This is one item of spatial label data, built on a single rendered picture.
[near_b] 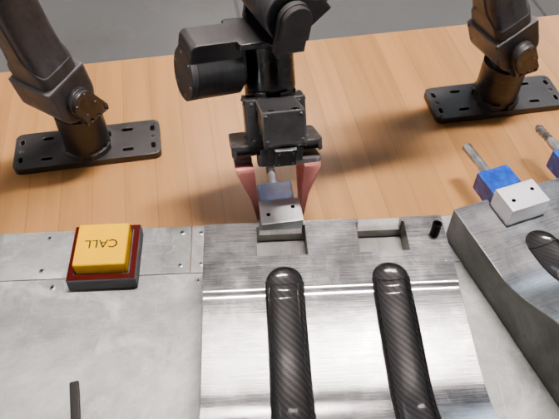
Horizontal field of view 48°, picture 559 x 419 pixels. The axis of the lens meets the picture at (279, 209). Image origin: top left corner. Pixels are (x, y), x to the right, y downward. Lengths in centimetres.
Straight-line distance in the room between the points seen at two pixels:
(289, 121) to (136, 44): 192
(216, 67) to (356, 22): 195
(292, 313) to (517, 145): 46
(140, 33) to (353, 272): 201
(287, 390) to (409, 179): 38
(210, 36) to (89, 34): 196
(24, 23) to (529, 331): 63
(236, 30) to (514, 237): 39
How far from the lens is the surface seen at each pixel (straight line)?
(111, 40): 255
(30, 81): 80
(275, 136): 62
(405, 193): 85
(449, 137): 94
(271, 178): 80
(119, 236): 76
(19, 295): 80
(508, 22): 87
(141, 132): 92
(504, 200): 76
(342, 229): 68
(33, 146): 94
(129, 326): 73
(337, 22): 257
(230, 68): 66
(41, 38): 77
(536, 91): 104
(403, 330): 63
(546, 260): 76
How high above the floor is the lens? 143
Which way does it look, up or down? 50 degrees down
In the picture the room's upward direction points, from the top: straight up
